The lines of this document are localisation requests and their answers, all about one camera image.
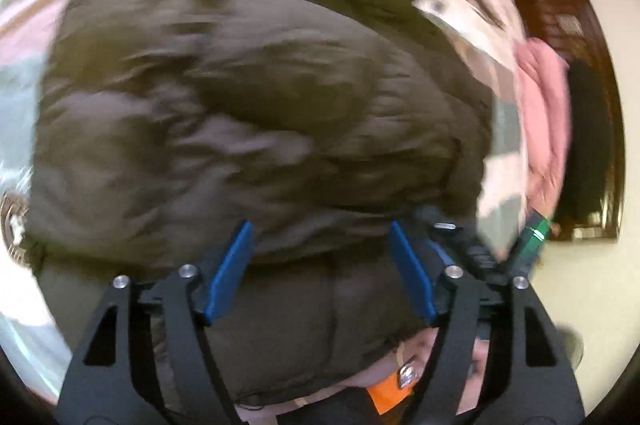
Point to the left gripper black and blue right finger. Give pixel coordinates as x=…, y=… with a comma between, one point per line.
x=497, y=357

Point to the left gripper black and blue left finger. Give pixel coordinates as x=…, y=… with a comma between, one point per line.
x=112, y=377

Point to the brown puffer jacket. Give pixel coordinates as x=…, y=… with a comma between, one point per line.
x=164, y=123

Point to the pink puffer garment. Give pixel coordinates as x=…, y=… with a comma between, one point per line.
x=545, y=108

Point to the dark wooden cabinet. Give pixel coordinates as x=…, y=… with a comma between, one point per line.
x=592, y=199

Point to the pink and grey bedsheet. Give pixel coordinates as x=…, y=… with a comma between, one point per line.
x=481, y=31

